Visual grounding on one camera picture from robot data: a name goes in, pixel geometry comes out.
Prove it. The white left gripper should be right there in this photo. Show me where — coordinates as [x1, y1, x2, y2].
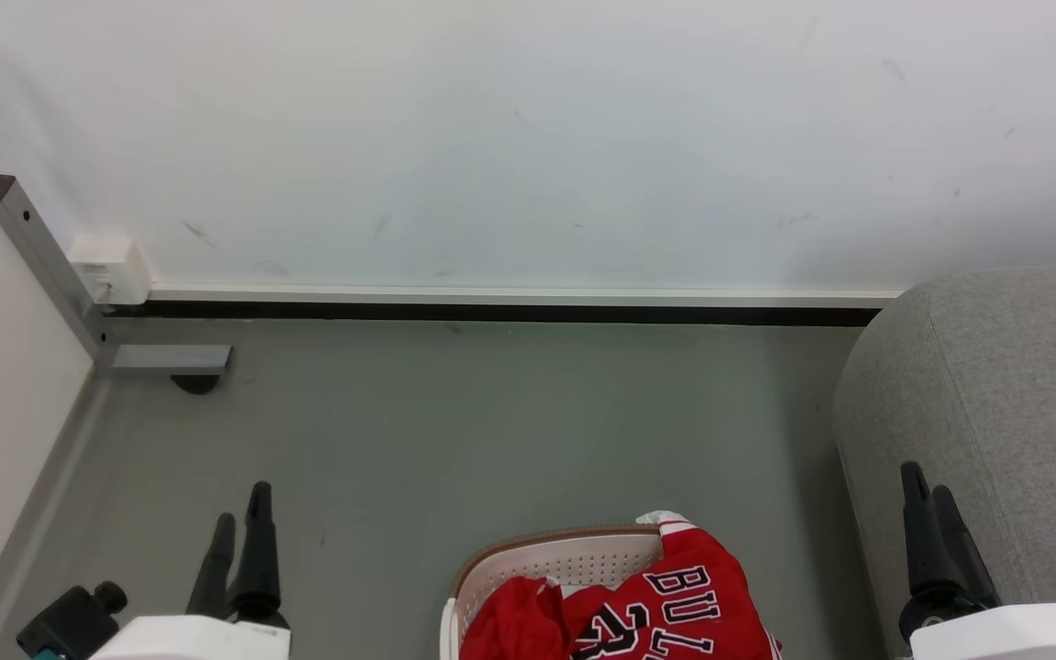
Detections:
[88, 481, 293, 660]

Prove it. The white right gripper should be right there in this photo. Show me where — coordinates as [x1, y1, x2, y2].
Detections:
[898, 461, 1056, 660]

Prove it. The red Bulls jersey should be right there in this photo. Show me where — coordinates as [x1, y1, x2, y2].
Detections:
[459, 511, 784, 660]

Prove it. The white laundry basket brown rim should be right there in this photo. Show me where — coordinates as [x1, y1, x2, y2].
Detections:
[439, 523, 676, 660]

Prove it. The grey fabric sofa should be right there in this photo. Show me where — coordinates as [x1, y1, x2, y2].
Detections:
[832, 266, 1056, 660]

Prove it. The white plastic wall box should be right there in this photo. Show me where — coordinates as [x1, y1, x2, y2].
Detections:
[67, 233, 152, 306]

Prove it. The grey aluminium frame post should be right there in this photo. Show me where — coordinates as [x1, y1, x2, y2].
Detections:
[0, 175, 235, 376]

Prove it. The white wall skirting strip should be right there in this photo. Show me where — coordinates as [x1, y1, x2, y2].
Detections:
[104, 284, 907, 328]

